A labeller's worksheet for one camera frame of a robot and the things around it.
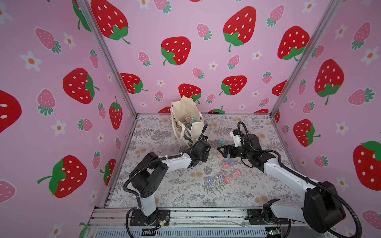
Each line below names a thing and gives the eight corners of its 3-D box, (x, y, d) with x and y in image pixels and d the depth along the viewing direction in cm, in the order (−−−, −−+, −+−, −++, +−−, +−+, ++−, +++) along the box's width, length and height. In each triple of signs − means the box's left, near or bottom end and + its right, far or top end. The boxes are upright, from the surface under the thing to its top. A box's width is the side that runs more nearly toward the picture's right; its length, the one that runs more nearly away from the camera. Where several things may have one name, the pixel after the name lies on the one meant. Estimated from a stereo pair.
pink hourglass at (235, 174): (227, 185, 86) (228, 183, 84) (223, 180, 88) (224, 178, 86) (240, 175, 90) (241, 173, 87) (236, 170, 92) (237, 168, 89)
